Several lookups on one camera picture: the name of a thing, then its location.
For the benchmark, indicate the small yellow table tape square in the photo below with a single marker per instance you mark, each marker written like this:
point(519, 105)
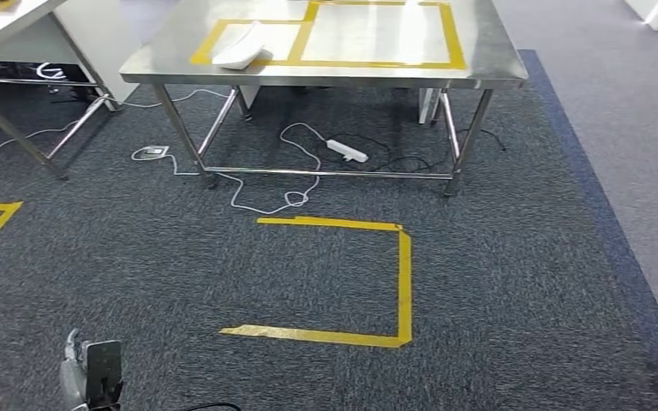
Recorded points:
point(203, 45)

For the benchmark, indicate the white power strip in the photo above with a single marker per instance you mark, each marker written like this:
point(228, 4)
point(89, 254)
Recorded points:
point(347, 150)

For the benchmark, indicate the grey floor socket box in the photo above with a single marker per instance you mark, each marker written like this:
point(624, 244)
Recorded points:
point(156, 152)

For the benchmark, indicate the black equipment case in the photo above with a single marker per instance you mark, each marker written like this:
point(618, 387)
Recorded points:
point(11, 74)

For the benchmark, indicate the large yellow table tape square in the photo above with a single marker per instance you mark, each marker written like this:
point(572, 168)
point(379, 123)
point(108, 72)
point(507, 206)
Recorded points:
point(454, 39)

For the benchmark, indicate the open yellow floor tape square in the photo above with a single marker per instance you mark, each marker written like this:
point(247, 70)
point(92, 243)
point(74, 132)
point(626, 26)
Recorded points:
point(404, 283)

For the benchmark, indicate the steel workbench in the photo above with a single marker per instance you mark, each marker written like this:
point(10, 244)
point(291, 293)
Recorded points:
point(488, 34)

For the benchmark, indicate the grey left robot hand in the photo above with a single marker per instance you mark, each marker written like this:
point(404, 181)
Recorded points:
point(72, 380)

